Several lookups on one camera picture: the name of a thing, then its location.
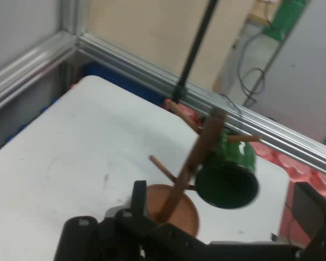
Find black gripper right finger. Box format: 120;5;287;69
291;182;326;261

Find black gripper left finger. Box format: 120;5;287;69
54;179;207;261

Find green enamel mug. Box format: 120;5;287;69
195;129;261;210

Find brown wooden mug tree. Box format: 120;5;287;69
145;99;261;237

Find dark blue foam padding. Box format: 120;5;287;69
83;61;168;106

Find black tripod pole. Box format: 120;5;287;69
171;0;220;105

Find beige board panel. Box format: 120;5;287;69
87;0;255;91

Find aluminium frame rail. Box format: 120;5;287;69
0;30;79;118
78;32;326;179

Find looped black floor cable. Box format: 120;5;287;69
236;26;278;107

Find aluminium frame post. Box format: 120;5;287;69
58;0;91;38

